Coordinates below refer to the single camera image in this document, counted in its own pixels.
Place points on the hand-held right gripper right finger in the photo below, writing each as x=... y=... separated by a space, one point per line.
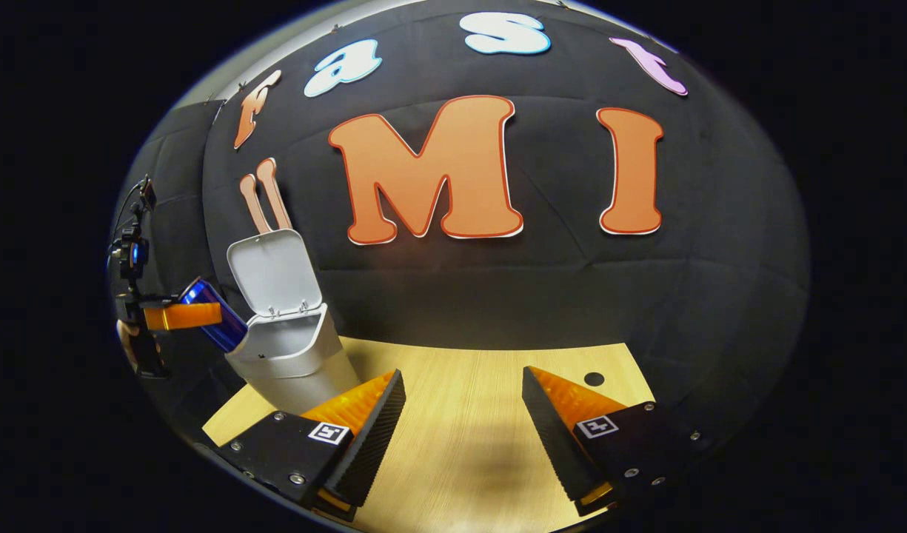
x=553 y=433

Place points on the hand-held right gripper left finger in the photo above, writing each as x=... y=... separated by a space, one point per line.
x=372 y=437

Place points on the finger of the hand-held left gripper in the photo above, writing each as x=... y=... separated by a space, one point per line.
x=183 y=316

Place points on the blue pop can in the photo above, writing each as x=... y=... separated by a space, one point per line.
x=220 y=326

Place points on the white desktop garbage bin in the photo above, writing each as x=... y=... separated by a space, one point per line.
x=283 y=348

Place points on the wooden desktop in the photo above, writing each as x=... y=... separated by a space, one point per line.
x=468 y=414

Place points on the black round desk grommet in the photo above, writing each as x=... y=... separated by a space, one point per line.
x=594 y=379

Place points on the black backdrop cloth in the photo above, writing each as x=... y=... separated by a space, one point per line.
x=175 y=178
x=705 y=244

